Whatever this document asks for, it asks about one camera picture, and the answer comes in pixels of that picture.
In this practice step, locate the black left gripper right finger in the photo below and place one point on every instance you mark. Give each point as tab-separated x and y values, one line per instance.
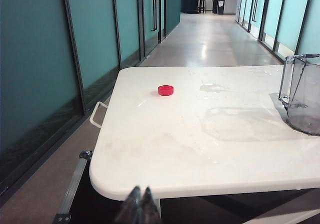
149	209

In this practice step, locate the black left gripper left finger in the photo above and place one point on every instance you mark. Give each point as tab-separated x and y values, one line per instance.
132	209

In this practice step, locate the red plastic bottle cap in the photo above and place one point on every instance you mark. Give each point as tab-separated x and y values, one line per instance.
166	90

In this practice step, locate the clear faceted glass mug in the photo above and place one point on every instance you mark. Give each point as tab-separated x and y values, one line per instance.
305	104

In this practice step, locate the white folding lift table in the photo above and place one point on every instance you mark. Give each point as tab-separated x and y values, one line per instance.
157	203

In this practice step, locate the black aluminium-edged flight case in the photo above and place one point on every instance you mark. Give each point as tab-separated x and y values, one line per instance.
75	179

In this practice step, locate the dark counter white top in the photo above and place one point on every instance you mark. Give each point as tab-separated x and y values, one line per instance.
188	3

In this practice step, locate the dark wooden bar stool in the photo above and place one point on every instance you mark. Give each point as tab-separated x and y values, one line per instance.
201	5

